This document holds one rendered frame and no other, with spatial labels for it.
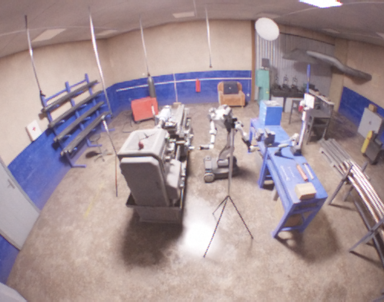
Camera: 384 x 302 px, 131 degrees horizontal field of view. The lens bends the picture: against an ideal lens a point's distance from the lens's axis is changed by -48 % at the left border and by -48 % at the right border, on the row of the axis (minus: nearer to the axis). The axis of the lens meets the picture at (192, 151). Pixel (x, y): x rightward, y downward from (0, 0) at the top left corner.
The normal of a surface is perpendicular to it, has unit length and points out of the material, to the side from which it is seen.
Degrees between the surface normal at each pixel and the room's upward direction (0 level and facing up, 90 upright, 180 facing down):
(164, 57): 90
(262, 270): 0
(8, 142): 90
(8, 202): 90
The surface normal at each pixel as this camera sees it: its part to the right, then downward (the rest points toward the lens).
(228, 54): -0.05, 0.58
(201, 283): -0.09, -0.81
